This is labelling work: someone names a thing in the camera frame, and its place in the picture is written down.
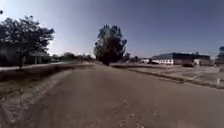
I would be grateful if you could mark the row of distant trees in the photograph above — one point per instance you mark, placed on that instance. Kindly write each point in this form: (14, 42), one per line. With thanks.
(128, 58)

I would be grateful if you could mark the tall dark tree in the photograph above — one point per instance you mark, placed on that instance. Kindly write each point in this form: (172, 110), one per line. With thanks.
(110, 45)

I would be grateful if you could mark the grey asphalt road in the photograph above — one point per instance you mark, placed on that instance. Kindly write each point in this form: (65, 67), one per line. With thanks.
(120, 100)

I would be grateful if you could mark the distant tree line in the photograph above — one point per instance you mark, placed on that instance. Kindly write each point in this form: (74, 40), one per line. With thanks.
(70, 56)

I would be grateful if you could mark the long low building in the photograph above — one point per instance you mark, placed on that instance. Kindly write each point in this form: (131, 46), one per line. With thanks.
(180, 57)

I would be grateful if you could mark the dark vehicle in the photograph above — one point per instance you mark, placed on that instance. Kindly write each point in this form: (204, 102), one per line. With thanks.
(188, 65)

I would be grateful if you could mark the pale side road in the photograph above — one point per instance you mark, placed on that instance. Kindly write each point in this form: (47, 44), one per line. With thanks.
(33, 65)

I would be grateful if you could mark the dry grass verge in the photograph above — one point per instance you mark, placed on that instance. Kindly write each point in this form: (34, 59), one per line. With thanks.
(33, 72)

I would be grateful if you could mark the pale paved lot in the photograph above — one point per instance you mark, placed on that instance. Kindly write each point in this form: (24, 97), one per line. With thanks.
(196, 74)

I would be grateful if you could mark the broad leafy tree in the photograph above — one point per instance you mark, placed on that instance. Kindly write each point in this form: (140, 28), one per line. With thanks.
(23, 33)

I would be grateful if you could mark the pale gravel strip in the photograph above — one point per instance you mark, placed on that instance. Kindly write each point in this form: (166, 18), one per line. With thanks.
(20, 96)

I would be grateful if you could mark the blue building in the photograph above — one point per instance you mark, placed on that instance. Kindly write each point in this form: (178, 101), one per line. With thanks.
(221, 55)

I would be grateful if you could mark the short white post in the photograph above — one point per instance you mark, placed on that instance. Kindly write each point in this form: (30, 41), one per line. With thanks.
(218, 81)

